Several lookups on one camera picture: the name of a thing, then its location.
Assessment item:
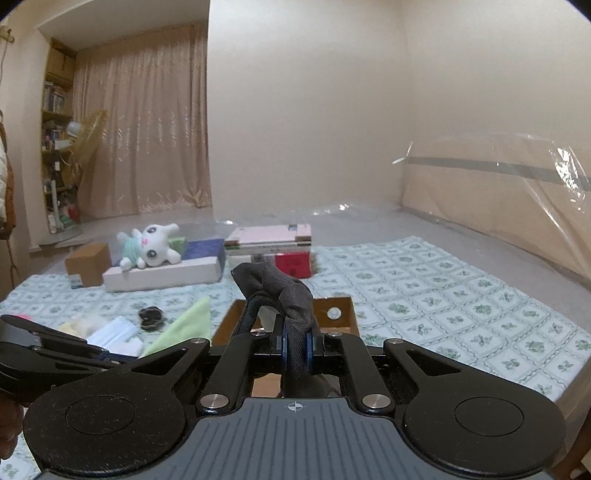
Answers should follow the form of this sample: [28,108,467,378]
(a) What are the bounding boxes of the dark grey cloth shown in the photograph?
[231,263,332,398]

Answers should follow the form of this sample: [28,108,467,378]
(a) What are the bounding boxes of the pale yellow towel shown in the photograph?
[57,314,109,339]

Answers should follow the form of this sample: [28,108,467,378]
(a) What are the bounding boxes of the light blue face mask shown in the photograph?
[87,317,143,357]

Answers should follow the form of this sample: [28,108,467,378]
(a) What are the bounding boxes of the light green cloth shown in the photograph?
[141,297,211,357]

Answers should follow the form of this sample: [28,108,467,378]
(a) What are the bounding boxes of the dark brown scrunchie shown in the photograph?
[138,306,165,332]

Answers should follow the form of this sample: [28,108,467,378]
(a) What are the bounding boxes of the operator hand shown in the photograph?
[0,395,24,460]

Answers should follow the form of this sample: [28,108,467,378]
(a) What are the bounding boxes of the open cardboard box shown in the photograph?
[211,297,360,398]

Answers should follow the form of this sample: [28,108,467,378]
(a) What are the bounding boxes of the red and grey box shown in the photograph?
[252,251,312,279]

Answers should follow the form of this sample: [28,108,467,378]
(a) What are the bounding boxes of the pink topped book stack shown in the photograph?
[224,224,311,255]

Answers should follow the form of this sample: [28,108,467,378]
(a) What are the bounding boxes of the green patterned tablecloth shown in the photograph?
[0,235,591,480]

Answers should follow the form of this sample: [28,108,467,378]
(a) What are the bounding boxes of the white and blue flat box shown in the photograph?
[103,239,225,292]

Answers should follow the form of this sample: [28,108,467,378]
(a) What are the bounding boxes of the small brown cardboard box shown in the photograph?
[64,243,112,289]

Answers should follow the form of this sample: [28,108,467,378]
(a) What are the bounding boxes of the white bunny plush toy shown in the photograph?
[116,223,181,271]

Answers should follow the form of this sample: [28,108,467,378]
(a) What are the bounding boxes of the hanging jackets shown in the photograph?
[0,122,16,240]

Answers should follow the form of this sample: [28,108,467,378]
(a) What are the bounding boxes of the beige curtain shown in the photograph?
[73,23,212,219]

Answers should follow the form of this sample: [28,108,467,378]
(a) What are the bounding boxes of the standing fan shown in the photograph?
[39,109,108,248]

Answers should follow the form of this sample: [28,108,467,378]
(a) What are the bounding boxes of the wooden bookshelf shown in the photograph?
[41,38,80,235]

